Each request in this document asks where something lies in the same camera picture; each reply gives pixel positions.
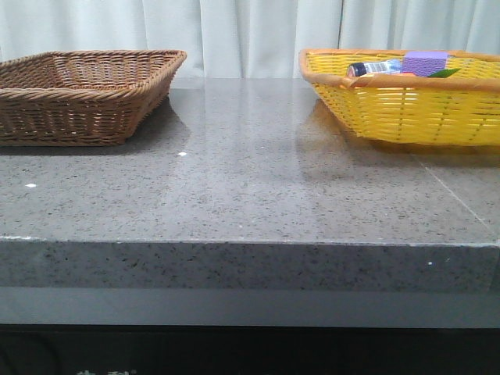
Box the brown wicker basket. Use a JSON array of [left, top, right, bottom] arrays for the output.
[[1, 50, 187, 146]]

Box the white curtain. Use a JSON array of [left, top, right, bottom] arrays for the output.
[[1, 1, 499, 78]]

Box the yellow woven plastic basket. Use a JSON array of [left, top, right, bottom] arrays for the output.
[[298, 48, 499, 146]]

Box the purple sponge block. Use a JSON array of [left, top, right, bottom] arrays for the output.
[[402, 51, 448, 77]]

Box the small dark-capped bottle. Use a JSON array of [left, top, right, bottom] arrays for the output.
[[346, 59, 402, 77]]

